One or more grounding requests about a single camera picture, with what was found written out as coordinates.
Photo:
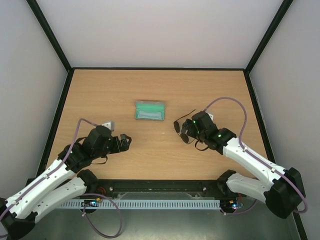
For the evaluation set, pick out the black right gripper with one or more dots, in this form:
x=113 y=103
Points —
x=187 y=126

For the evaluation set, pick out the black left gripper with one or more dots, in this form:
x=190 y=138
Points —
x=117 y=147

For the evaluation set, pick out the grey felt glasses case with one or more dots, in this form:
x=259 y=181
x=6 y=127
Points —
x=149 y=106

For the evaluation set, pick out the light blue cleaning cloth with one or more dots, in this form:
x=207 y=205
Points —
x=150 y=115

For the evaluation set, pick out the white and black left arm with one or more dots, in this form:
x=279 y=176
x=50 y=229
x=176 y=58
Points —
x=66 y=178

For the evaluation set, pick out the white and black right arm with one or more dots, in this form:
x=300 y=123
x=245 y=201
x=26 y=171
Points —
x=281 y=189

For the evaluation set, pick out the black round sunglasses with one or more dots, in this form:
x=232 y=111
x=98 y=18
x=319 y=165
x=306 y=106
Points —
x=177 y=124

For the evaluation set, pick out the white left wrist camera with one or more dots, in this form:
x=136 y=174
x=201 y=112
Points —
x=109 y=124

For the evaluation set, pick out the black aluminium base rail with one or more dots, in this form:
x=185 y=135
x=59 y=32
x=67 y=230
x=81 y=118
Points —
x=112 y=188

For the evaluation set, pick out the light blue slotted cable duct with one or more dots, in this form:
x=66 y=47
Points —
x=143 y=204

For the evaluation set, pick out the black enclosure frame post right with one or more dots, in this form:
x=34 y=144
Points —
x=278 y=17

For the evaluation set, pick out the black enclosure frame post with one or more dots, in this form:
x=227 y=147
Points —
x=278 y=17
x=39 y=15

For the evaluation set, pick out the black enclosure frame post left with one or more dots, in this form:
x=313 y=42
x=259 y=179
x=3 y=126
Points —
x=39 y=15

